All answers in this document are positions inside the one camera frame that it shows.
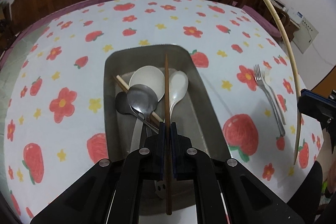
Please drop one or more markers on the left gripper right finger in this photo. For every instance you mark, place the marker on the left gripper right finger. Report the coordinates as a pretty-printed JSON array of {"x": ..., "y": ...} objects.
[{"x": 179, "y": 146}]

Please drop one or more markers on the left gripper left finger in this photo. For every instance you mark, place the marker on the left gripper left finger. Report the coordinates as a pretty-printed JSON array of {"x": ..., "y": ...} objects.
[{"x": 155, "y": 159}]

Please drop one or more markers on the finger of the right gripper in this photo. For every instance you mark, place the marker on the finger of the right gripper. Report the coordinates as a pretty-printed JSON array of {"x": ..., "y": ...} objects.
[
  {"x": 309, "y": 96},
  {"x": 312, "y": 110}
]

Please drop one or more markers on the dark brown chopstick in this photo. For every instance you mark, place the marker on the dark brown chopstick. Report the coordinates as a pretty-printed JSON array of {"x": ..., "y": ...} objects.
[{"x": 167, "y": 141}]

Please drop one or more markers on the large steel spoon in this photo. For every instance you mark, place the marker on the large steel spoon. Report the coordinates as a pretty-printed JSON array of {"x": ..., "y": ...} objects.
[{"x": 143, "y": 99}]

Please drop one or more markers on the small white plastic spoon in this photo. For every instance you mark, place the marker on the small white plastic spoon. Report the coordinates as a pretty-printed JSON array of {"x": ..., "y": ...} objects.
[{"x": 178, "y": 85}]

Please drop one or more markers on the large white plastic ladle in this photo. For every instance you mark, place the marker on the large white plastic ladle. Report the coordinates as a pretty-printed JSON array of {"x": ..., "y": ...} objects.
[{"x": 152, "y": 77}]

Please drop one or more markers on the white plastic fork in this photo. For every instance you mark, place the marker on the white plastic fork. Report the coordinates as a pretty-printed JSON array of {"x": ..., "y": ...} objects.
[{"x": 268, "y": 81}]

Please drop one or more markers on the steel fork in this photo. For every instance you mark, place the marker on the steel fork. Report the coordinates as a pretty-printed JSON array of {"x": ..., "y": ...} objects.
[{"x": 260, "y": 82}]

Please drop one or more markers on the white electrical box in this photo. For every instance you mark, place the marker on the white electrical box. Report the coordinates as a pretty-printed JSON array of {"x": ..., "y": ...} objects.
[{"x": 305, "y": 36}]

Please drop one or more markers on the purple seat cushion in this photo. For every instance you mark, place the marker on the purple seat cushion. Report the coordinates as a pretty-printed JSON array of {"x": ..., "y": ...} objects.
[{"x": 271, "y": 29}]

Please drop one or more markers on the fruit flower print tablecloth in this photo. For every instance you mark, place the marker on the fruit flower print tablecloth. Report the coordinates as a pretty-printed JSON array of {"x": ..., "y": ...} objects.
[{"x": 54, "y": 129}]

